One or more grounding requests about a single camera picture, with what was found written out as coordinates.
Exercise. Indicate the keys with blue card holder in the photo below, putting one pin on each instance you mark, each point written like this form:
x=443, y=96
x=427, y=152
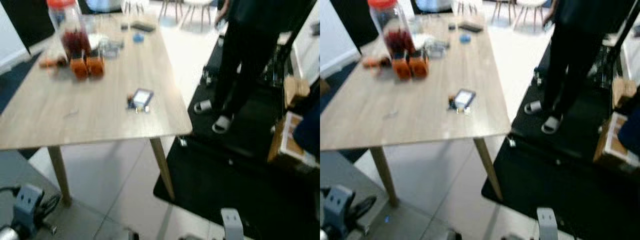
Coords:
x=465, y=98
x=142, y=97

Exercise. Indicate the dark blue bag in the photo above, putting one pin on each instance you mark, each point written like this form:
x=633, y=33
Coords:
x=307, y=130
x=631, y=130

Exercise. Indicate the wooden crate white trim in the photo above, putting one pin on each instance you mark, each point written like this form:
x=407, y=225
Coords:
x=607, y=142
x=285, y=140

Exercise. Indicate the dark blue carpet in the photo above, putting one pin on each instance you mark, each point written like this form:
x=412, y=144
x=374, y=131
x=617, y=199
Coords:
x=332, y=87
x=12, y=80

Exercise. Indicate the light wooden table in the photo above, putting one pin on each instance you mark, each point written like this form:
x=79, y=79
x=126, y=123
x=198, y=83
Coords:
x=100, y=90
x=425, y=95

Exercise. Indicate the plain cardboard box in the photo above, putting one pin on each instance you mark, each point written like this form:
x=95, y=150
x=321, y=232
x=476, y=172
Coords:
x=296, y=90
x=622, y=92

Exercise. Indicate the orange black fan unit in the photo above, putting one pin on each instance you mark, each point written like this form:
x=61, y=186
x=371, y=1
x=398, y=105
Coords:
x=419, y=67
x=96, y=67
x=79, y=68
x=402, y=70

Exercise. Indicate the grey right robot leg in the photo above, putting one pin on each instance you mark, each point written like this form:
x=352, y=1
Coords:
x=190, y=238
x=511, y=238

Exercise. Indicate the brown cardboard roll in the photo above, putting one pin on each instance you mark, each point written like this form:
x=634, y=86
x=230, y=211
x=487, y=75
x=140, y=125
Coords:
x=374, y=63
x=50, y=63

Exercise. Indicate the black floor mat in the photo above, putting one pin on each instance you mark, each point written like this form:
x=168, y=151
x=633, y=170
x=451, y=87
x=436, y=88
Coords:
x=555, y=190
x=225, y=190

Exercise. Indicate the white cloth bundle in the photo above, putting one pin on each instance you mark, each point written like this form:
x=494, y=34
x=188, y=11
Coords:
x=421, y=40
x=97, y=40

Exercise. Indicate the grey plastic clamp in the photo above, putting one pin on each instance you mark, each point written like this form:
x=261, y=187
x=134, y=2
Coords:
x=439, y=45
x=115, y=45

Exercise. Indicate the clear jar of red chillies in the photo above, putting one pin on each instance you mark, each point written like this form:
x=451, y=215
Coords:
x=70, y=25
x=392, y=25

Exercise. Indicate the black cabinet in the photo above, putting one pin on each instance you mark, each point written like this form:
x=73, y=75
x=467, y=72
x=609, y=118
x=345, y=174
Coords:
x=25, y=20
x=350, y=20

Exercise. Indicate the small blue round case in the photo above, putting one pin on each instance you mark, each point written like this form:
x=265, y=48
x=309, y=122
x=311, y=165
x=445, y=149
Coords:
x=138, y=37
x=465, y=38

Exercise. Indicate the person in black clothes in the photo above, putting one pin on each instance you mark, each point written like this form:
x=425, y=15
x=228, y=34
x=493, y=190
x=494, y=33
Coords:
x=245, y=50
x=570, y=50

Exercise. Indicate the black smartphone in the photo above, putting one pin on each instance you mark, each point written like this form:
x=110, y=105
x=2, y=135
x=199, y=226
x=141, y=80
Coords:
x=143, y=27
x=470, y=27

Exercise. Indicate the black equipment case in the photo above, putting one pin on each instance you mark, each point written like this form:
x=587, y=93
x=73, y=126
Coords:
x=540, y=62
x=212, y=60

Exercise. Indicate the white chair wooden legs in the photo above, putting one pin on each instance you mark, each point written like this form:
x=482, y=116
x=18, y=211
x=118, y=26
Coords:
x=466, y=4
x=500, y=7
x=530, y=4
x=135, y=4
x=197, y=4
x=170, y=7

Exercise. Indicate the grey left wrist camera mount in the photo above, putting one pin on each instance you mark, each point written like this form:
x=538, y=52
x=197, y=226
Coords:
x=337, y=205
x=27, y=205

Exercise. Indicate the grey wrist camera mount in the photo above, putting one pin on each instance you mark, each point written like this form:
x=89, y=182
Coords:
x=27, y=205
x=547, y=222
x=232, y=222
x=337, y=205

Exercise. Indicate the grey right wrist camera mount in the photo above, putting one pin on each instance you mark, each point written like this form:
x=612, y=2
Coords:
x=547, y=222
x=232, y=222

